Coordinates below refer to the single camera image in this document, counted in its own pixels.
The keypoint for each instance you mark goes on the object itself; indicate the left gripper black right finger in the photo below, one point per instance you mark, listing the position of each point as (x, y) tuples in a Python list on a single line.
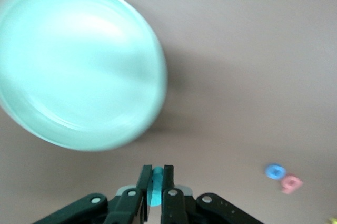
[(173, 205)]

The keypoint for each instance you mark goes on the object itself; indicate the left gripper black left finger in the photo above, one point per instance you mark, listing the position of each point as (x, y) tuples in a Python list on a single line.
[(123, 205)]

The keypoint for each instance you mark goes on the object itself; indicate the teal letter r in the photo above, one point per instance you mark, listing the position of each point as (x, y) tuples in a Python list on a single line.
[(156, 192)]

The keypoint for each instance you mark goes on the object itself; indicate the blue letter o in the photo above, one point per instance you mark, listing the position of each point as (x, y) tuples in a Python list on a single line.
[(275, 171)]

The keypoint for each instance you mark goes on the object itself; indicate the pink letter b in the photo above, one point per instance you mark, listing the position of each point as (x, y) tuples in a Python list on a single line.
[(291, 184)]

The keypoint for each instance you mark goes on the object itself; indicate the light green round plate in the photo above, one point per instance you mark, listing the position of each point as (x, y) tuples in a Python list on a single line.
[(79, 63)]

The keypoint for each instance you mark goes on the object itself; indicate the yellow letter n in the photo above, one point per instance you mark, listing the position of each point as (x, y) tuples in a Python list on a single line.
[(333, 220)]

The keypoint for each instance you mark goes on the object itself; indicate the brown table cover mat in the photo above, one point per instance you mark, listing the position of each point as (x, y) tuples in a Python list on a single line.
[(237, 50)]

